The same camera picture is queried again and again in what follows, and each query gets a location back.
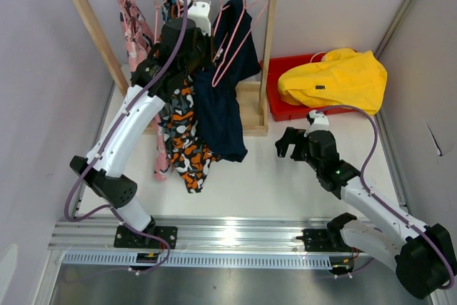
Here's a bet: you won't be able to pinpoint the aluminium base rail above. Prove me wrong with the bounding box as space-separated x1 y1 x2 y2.
35 211 440 305

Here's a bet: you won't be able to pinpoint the pink hanger of blue shorts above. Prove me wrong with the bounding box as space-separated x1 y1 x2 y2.
146 0 172 45

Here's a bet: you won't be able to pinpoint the navy blue shorts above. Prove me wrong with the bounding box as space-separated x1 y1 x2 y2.
194 0 261 162

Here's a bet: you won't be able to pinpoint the pink hanger of navy shorts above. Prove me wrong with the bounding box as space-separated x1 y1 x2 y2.
211 0 247 88

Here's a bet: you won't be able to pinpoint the pink hanger of yellow shorts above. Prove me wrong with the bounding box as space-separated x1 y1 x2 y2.
228 0 269 66

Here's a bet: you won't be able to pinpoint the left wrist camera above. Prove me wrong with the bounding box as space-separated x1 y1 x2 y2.
188 0 212 36

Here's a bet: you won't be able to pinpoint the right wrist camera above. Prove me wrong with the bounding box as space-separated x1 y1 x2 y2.
306 110 329 136

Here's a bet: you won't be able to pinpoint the blue orange patterned shorts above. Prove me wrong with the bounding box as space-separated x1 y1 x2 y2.
161 0 183 24

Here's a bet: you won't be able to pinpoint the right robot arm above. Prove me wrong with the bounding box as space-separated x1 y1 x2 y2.
275 127 456 299

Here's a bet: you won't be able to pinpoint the red plastic bin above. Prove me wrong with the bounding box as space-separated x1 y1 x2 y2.
259 49 380 123

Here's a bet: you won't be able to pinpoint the pink patterned shorts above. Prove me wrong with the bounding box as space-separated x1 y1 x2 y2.
119 0 171 181

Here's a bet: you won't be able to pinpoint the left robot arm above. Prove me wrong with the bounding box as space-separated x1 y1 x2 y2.
69 18 212 248

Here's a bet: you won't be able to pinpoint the orange grey camouflage shorts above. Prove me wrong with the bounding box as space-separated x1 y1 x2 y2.
159 76 221 194

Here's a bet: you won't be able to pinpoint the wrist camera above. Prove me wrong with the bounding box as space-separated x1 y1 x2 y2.
188 0 212 36
306 110 329 136

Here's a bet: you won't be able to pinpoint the yellow shorts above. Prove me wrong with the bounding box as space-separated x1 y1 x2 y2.
277 48 388 115

